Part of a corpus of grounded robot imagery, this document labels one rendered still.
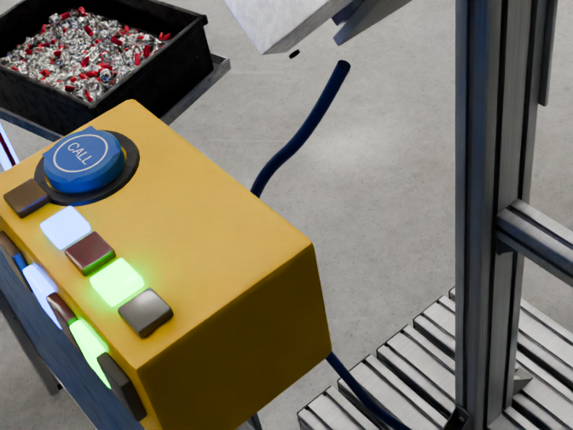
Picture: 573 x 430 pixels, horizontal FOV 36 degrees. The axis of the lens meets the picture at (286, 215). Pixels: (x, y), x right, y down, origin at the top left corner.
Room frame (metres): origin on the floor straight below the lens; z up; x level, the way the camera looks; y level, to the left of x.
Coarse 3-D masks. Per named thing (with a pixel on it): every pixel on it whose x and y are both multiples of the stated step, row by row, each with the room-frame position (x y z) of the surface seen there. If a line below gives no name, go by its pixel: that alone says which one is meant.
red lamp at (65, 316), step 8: (48, 296) 0.28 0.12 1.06; (56, 296) 0.27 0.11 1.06; (48, 304) 0.28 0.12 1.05; (56, 304) 0.27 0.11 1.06; (64, 304) 0.27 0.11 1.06; (56, 312) 0.27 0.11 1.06; (64, 312) 0.26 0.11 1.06; (72, 312) 0.26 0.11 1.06; (64, 320) 0.26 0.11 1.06; (72, 320) 0.26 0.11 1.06; (64, 328) 0.27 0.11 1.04; (72, 336) 0.26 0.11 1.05; (72, 344) 0.27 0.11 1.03; (80, 352) 0.26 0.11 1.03
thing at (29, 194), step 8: (24, 184) 0.33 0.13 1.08; (32, 184) 0.33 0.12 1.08; (8, 192) 0.33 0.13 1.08; (16, 192) 0.33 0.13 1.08; (24, 192) 0.33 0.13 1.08; (32, 192) 0.33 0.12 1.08; (40, 192) 0.33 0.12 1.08; (8, 200) 0.32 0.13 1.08; (16, 200) 0.32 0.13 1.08; (24, 200) 0.32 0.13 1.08; (32, 200) 0.32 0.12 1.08; (40, 200) 0.32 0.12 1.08; (48, 200) 0.32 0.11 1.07; (16, 208) 0.32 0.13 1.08; (24, 208) 0.32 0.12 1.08; (32, 208) 0.32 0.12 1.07; (24, 216) 0.32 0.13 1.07
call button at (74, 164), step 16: (64, 144) 0.35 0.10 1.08; (80, 144) 0.35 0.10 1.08; (96, 144) 0.35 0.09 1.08; (112, 144) 0.35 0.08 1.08; (48, 160) 0.34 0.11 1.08; (64, 160) 0.34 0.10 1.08; (80, 160) 0.34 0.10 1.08; (96, 160) 0.34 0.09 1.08; (112, 160) 0.34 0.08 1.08; (48, 176) 0.33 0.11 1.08; (64, 176) 0.33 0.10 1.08; (80, 176) 0.33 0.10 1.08; (96, 176) 0.33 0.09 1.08; (112, 176) 0.33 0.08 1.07; (64, 192) 0.33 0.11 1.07; (80, 192) 0.33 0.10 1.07
